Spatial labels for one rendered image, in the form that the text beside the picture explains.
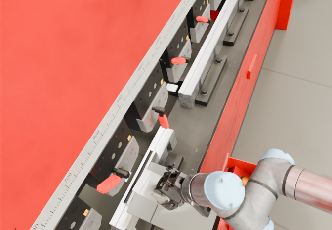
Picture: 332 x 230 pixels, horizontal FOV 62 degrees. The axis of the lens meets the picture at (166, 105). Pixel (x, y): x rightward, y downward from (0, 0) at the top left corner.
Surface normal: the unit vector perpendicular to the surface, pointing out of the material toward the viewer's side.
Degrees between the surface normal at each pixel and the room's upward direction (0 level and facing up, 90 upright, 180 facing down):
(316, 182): 23
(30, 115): 90
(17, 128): 90
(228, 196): 40
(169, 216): 0
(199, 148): 0
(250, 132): 0
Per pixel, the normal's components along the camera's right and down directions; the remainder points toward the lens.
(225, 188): 0.43, -0.25
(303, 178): -0.50, -0.65
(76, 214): 0.90, 0.24
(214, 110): -0.16, -0.60
